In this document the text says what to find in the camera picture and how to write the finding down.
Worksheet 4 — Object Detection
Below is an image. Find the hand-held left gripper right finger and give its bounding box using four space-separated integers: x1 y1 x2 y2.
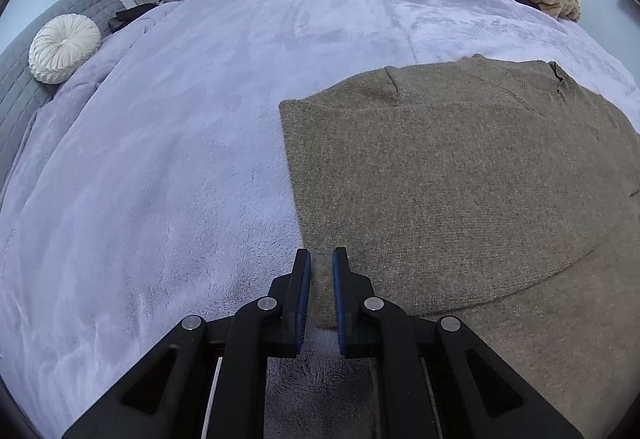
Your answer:
332 246 586 439

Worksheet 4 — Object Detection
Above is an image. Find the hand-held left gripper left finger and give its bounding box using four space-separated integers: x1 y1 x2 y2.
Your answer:
61 248 313 439

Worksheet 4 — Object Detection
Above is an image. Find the olive-brown knit sweater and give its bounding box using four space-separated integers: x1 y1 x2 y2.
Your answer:
278 54 640 439

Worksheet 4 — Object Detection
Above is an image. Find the lavender fleece blanket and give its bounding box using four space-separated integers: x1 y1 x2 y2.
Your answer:
0 0 640 439

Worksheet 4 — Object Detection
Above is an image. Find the small black device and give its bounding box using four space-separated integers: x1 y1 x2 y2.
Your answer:
109 3 157 33

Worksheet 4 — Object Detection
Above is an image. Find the round white pleated cushion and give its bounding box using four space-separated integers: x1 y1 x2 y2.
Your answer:
28 14 102 85

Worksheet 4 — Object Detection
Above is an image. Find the grey quilted headboard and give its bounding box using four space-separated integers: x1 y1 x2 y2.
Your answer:
0 0 126 190

